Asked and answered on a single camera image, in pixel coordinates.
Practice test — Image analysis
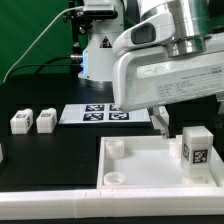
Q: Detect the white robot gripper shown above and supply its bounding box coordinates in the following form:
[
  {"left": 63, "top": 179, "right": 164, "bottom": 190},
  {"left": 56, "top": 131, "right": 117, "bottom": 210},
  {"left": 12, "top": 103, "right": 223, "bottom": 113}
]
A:
[{"left": 113, "top": 47, "right": 224, "bottom": 139}]

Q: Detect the white part at left edge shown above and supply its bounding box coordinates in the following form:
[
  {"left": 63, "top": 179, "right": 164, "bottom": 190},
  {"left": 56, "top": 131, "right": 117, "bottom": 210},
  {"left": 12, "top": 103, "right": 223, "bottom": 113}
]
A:
[{"left": 0, "top": 144, "right": 3, "bottom": 164}]

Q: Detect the white L-shaped obstacle fence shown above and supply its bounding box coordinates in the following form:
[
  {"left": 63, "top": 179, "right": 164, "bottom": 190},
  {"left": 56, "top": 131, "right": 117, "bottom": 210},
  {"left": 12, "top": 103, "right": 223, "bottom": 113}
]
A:
[{"left": 0, "top": 155, "right": 224, "bottom": 220}]

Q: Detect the white cable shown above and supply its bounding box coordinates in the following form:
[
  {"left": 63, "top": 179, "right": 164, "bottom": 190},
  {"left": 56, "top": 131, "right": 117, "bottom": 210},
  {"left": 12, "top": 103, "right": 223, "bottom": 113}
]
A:
[{"left": 2, "top": 5, "right": 85, "bottom": 84}]

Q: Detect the black cable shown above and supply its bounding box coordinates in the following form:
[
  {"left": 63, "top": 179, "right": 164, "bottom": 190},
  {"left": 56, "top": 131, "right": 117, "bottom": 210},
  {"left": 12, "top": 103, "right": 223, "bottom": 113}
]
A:
[{"left": 9, "top": 55, "right": 83, "bottom": 79}]

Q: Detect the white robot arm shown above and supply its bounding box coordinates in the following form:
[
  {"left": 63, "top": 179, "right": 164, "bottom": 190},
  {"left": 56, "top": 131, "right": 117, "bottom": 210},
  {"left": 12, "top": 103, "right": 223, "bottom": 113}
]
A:
[{"left": 79, "top": 0, "right": 224, "bottom": 136}]

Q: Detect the white sheet with fiducial tags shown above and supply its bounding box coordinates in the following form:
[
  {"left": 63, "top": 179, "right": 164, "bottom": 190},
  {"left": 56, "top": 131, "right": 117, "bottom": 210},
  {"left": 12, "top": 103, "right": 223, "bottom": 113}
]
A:
[{"left": 59, "top": 103, "right": 150, "bottom": 124}]

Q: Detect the white square tabletop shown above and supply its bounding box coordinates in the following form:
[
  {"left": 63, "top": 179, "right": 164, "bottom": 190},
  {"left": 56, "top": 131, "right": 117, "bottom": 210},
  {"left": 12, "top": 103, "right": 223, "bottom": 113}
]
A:
[{"left": 97, "top": 136, "right": 224, "bottom": 189}]

